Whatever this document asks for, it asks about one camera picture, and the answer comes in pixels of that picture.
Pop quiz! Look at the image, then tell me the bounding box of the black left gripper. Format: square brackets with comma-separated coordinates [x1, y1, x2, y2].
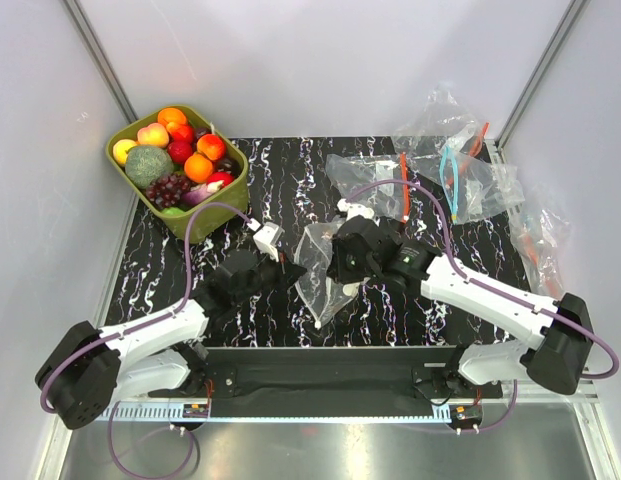
[233, 245, 307, 305]

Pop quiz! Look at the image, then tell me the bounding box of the dotted clear zip bag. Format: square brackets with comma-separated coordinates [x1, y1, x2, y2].
[293, 219, 361, 329]

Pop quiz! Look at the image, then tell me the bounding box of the red apple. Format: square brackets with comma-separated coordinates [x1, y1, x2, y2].
[206, 171, 235, 189]

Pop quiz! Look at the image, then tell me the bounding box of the purple onion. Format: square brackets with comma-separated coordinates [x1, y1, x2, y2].
[181, 180, 224, 208]

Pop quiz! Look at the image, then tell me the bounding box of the orange tangerine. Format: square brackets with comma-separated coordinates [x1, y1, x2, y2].
[184, 153, 215, 184]

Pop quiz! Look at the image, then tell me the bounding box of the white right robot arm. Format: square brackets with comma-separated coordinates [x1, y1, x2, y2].
[327, 216, 593, 397]

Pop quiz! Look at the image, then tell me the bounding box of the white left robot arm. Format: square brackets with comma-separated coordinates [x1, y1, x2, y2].
[35, 249, 307, 430]

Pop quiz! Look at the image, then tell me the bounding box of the red zipper clear bag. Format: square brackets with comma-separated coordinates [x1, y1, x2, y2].
[325, 154, 426, 232]

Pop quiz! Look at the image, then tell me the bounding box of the crumpled clear bag pile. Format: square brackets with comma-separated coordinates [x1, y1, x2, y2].
[391, 85, 570, 299]

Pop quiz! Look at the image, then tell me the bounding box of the blue zipper clear bag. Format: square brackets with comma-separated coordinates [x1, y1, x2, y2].
[438, 146, 525, 225]

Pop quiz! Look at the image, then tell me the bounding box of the black marbled table mat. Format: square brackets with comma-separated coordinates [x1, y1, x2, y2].
[106, 136, 528, 347]

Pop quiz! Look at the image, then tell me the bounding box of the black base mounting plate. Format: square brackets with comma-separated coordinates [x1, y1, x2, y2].
[147, 344, 506, 401]

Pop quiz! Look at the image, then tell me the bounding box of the dark plum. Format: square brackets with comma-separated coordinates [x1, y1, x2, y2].
[216, 157, 242, 177]

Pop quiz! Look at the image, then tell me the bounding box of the green vegetable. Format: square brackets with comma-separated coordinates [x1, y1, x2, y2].
[160, 207, 186, 218]

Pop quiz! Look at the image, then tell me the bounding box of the dark purple grape bunch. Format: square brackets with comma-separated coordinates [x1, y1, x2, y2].
[145, 174, 192, 210]

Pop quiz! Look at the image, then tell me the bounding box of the olive green plastic bin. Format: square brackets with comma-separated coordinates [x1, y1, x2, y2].
[106, 105, 249, 244]

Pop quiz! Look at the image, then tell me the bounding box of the red strawberry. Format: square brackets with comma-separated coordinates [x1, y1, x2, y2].
[166, 141, 194, 165]

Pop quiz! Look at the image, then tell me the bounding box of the red orange fruit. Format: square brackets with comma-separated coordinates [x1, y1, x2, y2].
[166, 122, 195, 144]

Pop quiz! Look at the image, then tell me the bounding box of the green broccoli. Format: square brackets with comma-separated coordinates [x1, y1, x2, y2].
[124, 145, 174, 189]

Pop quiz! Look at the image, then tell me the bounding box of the pink yellow peach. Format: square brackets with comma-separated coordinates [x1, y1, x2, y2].
[137, 122, 170, 149]

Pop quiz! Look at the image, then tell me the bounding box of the orange at bin back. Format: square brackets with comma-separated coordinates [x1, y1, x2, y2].
[157, 107, 188, 127]

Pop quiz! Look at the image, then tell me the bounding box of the yellow lemon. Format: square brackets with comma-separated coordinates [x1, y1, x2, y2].
[112, 139, 138, 167]

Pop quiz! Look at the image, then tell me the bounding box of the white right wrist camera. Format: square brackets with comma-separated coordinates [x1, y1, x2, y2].
[337, 199, 375, 220]

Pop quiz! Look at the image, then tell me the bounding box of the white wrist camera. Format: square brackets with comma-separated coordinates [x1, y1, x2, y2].
[337, 199, 375, 220]
[247, 218, 283, 262]

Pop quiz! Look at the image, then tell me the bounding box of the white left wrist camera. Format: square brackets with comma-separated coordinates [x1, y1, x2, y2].
[247, 218, 283, 262]

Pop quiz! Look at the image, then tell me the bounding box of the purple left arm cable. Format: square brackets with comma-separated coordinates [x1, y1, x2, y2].
[38, 201, 256, 476]

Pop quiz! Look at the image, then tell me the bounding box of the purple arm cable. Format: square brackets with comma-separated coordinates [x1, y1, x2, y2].
[342, 178, 620, 431]
[38, 201, 256, 476]

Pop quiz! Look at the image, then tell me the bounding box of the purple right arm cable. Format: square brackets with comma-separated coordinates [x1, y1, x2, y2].
[342, 178, 620, 431]

